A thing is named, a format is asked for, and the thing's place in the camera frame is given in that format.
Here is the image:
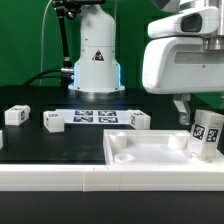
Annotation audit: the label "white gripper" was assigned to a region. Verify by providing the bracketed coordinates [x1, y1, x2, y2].
[142, 37, 224, 125]

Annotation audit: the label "white square table top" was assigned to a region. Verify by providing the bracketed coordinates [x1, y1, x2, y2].
[103, 129, 224, 166]

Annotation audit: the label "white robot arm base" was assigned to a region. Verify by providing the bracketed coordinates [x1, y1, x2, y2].
[69, 5, 125, 93]

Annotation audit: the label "white fiducial tag sheet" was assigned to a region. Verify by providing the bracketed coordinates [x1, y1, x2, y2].
[56, 109, 129, 125]

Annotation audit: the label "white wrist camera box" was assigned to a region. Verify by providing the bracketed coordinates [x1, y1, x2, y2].
[148, 6, 219, 39]

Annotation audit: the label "grey and black cables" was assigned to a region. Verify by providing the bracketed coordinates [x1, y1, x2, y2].
[22, 0, 75, 87]

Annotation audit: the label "white obstacle wall rail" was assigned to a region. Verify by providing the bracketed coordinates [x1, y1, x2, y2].
[0, 163, 224, 192]

